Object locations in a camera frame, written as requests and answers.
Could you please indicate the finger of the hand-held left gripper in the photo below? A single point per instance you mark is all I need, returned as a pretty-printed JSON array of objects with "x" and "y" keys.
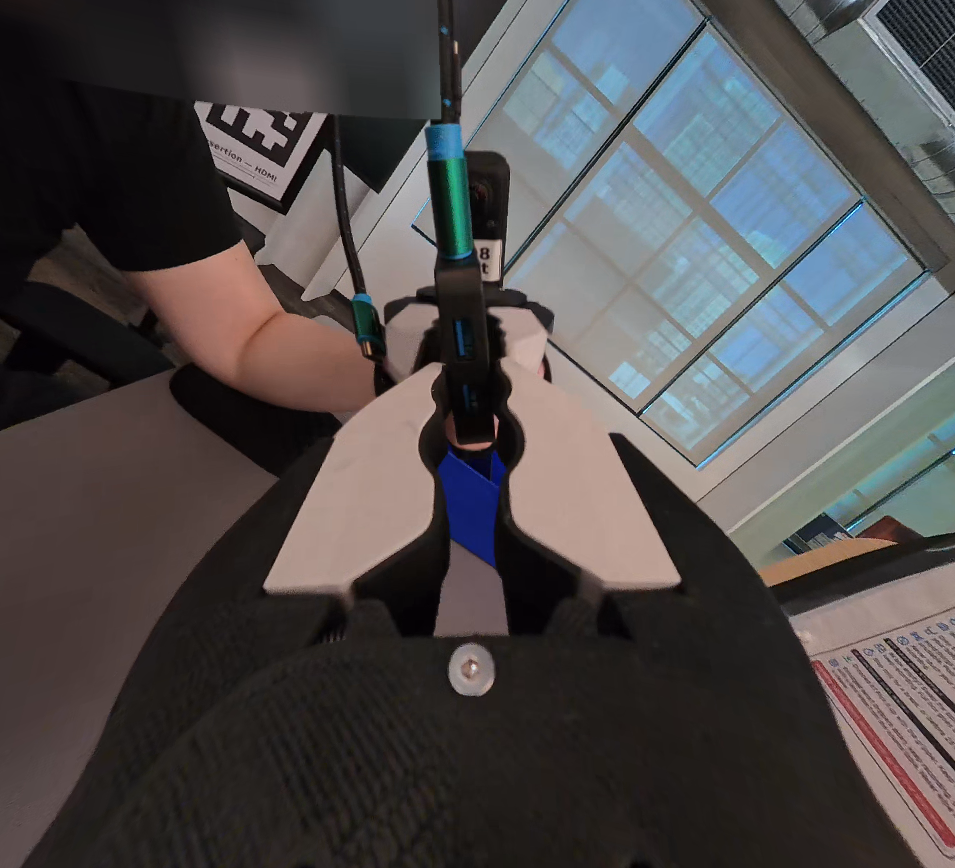
[
  {"x": 407, "y": 338},
  {"x": 522, "y": 342}
]

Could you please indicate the large paned window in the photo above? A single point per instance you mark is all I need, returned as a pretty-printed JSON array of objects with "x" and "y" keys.
[{"x": 671, "y": 212}]

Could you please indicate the blue plastic holder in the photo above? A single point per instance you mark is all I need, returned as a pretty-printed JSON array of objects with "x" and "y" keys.
[{"x": 470, "y": 510}]

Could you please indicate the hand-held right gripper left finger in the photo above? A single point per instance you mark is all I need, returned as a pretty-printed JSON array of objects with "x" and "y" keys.
[{"x": 365, "y": 502}]

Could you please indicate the person's black shirt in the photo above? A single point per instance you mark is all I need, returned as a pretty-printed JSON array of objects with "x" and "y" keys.
[{"x": 89, "y": 197}]

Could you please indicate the printed instruction sheet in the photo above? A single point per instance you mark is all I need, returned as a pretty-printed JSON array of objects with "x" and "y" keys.
[{"x": 895, "y": 719}]

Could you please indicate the person's left forearm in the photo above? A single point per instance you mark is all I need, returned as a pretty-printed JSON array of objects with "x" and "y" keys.
[{"x": 283, "y": 353}]

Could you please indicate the person's left hand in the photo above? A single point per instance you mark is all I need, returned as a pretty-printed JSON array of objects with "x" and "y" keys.
[{"x": 466, "y": 433}]

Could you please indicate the round wooden table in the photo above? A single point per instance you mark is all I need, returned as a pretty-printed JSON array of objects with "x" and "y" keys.
[{"x": 821, "y": 558}]

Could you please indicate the black white marker sign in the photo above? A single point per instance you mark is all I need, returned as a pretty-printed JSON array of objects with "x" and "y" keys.
[{"x": 254, "y": 130}]

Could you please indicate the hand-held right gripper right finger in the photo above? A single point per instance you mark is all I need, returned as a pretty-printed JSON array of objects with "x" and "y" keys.
[{"x": 582, "y": 502}]

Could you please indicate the grey air vent unit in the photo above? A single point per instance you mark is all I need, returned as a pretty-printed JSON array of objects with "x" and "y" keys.
[{"x": 895, "y": 100}]

